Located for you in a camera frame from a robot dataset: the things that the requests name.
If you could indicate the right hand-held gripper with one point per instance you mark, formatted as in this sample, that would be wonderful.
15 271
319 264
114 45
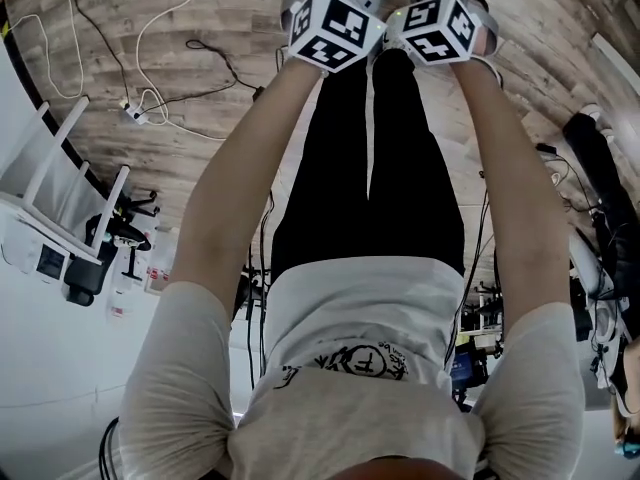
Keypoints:
440 28

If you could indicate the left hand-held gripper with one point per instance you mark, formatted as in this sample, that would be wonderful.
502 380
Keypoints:
335 28

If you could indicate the person's right forearm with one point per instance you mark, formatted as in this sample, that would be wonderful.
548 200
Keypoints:
515 193

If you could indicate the person's left forearm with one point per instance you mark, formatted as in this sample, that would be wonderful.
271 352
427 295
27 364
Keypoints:
240 183

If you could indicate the another person's forearm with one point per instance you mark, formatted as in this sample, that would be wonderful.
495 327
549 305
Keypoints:
630 378

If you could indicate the person's black trousers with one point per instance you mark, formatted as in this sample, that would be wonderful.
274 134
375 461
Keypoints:
350 193

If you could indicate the white power strip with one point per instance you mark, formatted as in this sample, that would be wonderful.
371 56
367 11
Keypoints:
134 112

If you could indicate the black metal rack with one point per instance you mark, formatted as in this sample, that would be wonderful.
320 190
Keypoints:
475 328

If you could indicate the pile of clear plastic bottles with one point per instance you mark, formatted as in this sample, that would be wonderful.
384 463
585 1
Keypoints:
157 273

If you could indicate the white side table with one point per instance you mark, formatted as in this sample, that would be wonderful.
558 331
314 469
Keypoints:
55 153

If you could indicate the black office chair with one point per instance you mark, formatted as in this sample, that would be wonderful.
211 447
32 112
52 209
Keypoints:
85 278

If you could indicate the person's grey t-shirt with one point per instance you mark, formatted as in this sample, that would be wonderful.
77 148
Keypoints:
350 418

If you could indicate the white appliance with black screen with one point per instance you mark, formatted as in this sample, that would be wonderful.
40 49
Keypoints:
45 263

